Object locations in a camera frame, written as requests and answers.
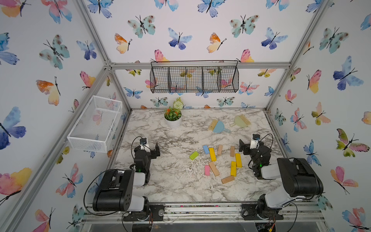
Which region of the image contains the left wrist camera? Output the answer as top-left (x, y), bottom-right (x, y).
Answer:
top-left (140, 138), bottom-right (150, 151)

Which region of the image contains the natural wood block bottom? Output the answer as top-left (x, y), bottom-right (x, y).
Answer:
top-left (221, 176), bottom-right (235, 184)

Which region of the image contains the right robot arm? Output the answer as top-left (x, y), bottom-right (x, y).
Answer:
top-left (239, 139), bottom-right (324, 220)

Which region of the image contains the natural wood block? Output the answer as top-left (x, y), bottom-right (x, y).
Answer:
top-left (209, 161), bottom-right (220, 177)
top-left (221, 176), bottom-right (235, 184)
top-left (230, 146), bottom-right (235, 157)
top-left (217, 145), bottom-right (223, 156)

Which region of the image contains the yellow block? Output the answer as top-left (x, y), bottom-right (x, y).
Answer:
top-left (231, 161), bottom-right (237, 177)
top-left (235, 153), bottom-right (243, 168)
top-left (209, 148), bottom-right (217, 162)

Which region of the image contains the pink block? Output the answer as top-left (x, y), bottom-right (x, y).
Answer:
top-left (204, 165), bottom-right (210, 176)

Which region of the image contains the white potted artificial plant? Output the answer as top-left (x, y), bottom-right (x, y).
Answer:
top-left (164, 97), bottom-right (184, 129)

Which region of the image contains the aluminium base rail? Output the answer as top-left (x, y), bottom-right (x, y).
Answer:
top-left (82, 202), bottom-right (325, 224)

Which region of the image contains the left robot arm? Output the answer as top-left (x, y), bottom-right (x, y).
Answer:
top-left (92, 143), bottom-right (160, 212)

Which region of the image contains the black wire wall basket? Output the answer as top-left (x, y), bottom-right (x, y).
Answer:
top-left (147, 61), bottom-right (239, 94)

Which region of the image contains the green block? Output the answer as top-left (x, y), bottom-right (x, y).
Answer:
top-left (189, 151), bottom-right (199, 160)

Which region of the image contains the white mesh wall basket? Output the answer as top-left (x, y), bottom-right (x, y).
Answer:
top-left (67, 95), bottom-right (122, 153)

